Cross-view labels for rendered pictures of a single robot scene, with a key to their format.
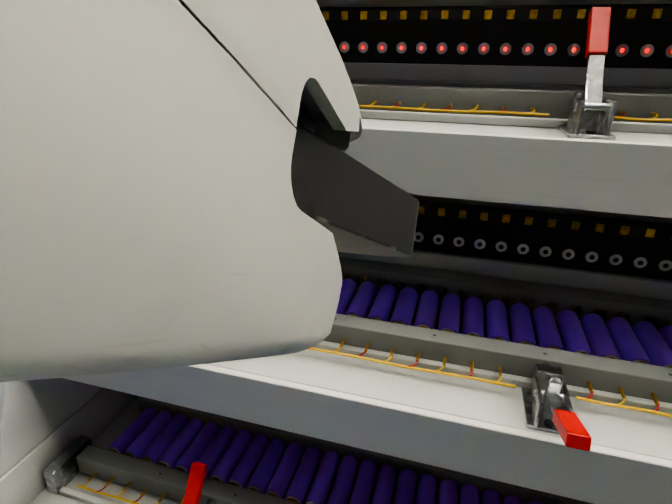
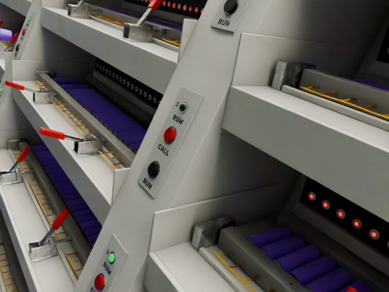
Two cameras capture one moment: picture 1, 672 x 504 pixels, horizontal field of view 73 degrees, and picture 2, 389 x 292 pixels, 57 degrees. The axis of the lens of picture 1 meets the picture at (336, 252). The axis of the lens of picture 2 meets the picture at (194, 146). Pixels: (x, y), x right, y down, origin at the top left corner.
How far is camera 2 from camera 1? 0.59 m
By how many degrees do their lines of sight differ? 32
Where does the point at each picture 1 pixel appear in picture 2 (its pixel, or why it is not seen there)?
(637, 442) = (92, 168)
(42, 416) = (15, 120)
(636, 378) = (120, 153)
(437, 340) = (89, 120)
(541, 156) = (112, 43)
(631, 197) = (127, 66)
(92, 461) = (21, 145)
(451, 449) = (58, 153)
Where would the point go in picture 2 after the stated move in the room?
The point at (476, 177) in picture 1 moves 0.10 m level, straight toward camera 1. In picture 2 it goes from (102, 50) to (41, 21)
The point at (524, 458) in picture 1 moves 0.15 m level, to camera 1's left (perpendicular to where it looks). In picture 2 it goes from (67, 161) to (23, 123)
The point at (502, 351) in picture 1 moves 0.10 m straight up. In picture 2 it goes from (99, 130) to (123, 76)
